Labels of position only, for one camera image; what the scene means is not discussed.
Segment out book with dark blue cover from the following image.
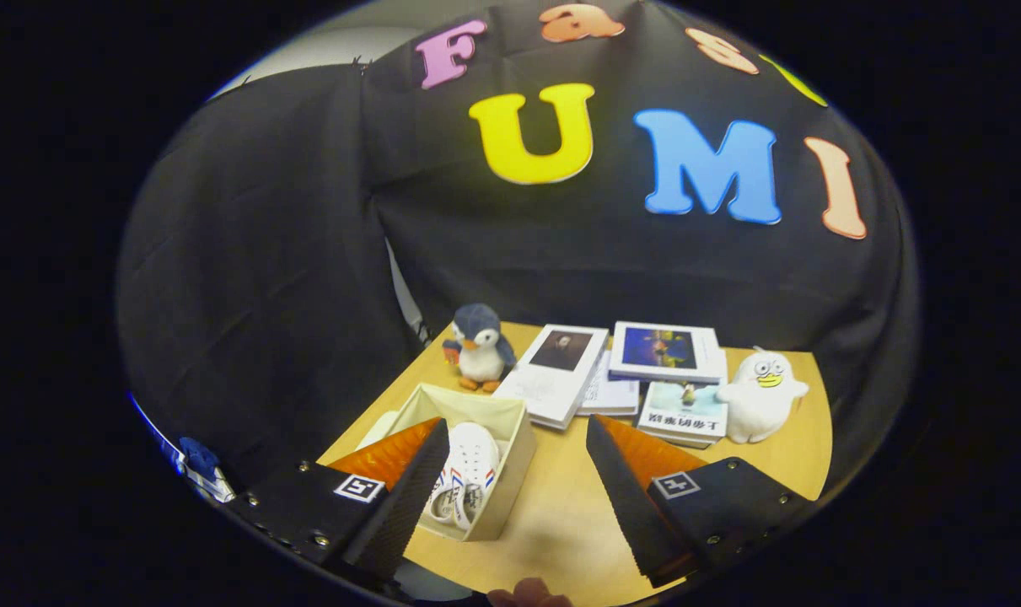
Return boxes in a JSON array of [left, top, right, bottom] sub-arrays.
[[609, 320, 728, 385]]

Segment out plain white text book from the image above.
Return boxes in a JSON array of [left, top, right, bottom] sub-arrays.
[[578, 350, 642, 417]]

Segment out grey penguin plush toy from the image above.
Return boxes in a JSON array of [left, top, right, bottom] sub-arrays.
[[441, 303, 518, 393]]

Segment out beige fabric storage box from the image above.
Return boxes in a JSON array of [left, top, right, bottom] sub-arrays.
[[357, 383, 538, 542]]

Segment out white shoe with stripes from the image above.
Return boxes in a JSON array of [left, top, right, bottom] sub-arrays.
[[448, 422, 502, 530], [424, 472, 460, 525]]

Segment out black backdrop cloth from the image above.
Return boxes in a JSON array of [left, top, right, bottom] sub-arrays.
[[116, 0, 920, 490]]

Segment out white book with portrait cover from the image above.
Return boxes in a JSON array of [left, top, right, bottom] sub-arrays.
[[493, 325, 610, 431]]

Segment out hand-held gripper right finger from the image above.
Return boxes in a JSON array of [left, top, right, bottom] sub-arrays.
[[585, 414, 814, 589]]

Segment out blue soft object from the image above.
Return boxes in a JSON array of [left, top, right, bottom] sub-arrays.
[[180, 437, 221, 483]]

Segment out white duck plush toy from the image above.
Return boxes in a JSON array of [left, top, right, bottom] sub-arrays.
[[716, 347, 810, 444]]

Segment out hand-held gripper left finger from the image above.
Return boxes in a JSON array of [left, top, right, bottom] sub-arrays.
[[228, 416, 450, 583]]

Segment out book with teal cover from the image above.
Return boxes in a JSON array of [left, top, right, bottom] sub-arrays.
[[637, 381, 728, 449]]

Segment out white desk equipment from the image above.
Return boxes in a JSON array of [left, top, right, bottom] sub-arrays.
[[185, 472, 237, 505]]

